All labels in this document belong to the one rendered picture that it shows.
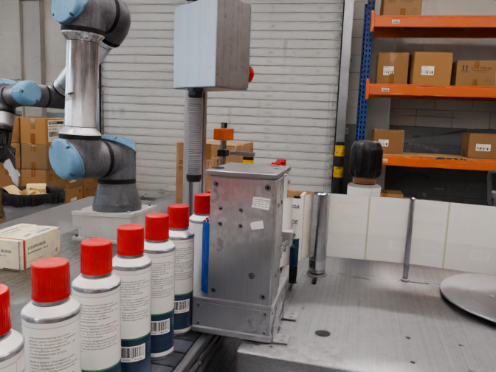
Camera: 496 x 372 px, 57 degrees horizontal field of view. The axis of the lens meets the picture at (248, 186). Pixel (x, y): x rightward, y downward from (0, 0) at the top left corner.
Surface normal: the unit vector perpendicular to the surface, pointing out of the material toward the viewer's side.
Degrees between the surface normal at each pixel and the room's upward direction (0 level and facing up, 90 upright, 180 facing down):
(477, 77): 91
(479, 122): 90
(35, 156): 90
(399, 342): 0
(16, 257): 90
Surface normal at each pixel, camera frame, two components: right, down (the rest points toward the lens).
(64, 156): -0.55, 0.21
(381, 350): 0.04, -0.99
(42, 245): 0.98, 0.07
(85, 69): 0.47, 0.16
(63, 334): 0.66, 0.14
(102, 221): -0.18, 0.14
